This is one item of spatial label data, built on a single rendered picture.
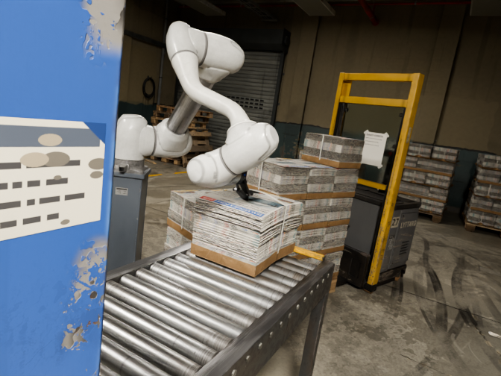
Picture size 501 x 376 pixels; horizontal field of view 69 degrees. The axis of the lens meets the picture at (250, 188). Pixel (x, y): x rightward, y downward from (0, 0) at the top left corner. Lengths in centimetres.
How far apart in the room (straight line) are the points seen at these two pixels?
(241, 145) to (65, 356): 91
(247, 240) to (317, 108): 803
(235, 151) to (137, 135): 87
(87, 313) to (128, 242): 176
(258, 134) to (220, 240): 47
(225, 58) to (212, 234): 68
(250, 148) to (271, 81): 867
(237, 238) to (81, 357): 112
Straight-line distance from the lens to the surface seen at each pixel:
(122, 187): 186
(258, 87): 984
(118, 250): 196
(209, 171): 107
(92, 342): 19
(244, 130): 106
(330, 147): 283
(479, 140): 866
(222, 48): 150
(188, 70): 136
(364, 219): 348
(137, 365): 89
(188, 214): 214
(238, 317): 109
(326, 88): 918
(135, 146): 184
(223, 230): 132
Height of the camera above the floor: 135
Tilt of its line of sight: 11 degrees down
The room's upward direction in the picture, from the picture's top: 8 degrees clockwise
